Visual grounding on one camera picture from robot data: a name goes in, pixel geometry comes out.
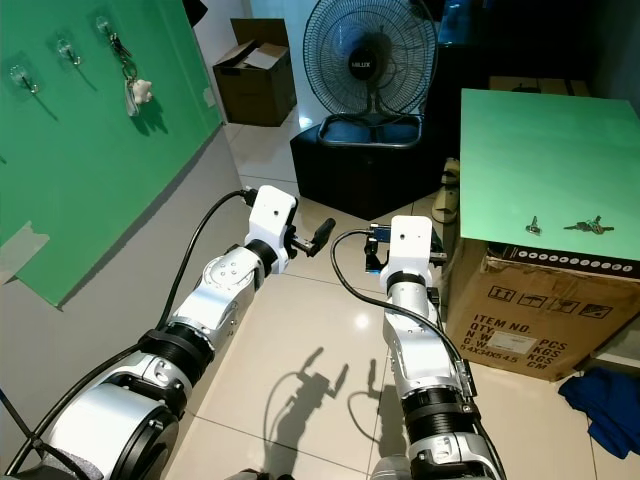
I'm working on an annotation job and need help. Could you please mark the black cabinet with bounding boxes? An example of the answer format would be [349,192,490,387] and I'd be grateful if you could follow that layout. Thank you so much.
[290,113,461,221]

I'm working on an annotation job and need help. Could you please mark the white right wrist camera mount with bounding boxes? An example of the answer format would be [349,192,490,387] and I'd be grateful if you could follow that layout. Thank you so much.
[383,215,436,291]

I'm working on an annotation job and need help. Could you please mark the black standing fan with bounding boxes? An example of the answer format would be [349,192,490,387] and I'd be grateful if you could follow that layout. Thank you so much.
[302,0,439,149]

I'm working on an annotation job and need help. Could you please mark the beige cardboard piece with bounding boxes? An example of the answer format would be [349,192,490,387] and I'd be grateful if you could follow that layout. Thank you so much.
[433,158,461,223]

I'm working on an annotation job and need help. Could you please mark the grey robot leg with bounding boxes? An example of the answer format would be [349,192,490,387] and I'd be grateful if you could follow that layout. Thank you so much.
[368,457,413,480]

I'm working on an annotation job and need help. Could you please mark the open brown cardboard box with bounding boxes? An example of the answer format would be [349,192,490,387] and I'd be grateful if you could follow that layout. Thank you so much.
[212,18,298,128]

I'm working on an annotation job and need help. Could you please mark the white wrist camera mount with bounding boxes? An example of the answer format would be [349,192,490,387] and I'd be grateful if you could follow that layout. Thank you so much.
[245,185,299,263]
[383,215,436,291]

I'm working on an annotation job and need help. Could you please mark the printed brown cardboard box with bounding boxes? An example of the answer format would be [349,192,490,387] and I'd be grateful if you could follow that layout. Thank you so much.
[443,240,640,383]

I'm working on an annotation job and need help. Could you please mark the keys with white plush keychain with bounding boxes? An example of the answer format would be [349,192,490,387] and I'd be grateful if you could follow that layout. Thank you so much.
[110,32,154,118]

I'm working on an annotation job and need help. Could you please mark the dark key bunch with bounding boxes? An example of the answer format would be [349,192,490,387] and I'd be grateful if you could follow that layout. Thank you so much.
[563,215,616,237]

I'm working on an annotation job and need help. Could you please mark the blue cloth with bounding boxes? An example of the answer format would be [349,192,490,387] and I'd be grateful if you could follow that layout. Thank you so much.
[558,366,640,461]

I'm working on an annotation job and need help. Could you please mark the green table board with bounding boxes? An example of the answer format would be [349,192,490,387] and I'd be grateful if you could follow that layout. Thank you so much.
[458,88,640,263]

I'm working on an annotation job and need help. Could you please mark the black cable tie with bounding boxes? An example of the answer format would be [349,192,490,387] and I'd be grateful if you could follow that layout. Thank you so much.
[0,388,29,436]

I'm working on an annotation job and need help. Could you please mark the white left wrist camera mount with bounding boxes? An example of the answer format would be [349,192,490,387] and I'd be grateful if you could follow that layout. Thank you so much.
[245,185,299,263]

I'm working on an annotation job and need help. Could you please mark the green wall board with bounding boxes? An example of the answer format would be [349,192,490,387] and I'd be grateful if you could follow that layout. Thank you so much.
[0,0,224,308]

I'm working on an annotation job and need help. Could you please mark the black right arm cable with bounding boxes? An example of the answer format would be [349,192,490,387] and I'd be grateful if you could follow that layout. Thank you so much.
[330,228,481,401]

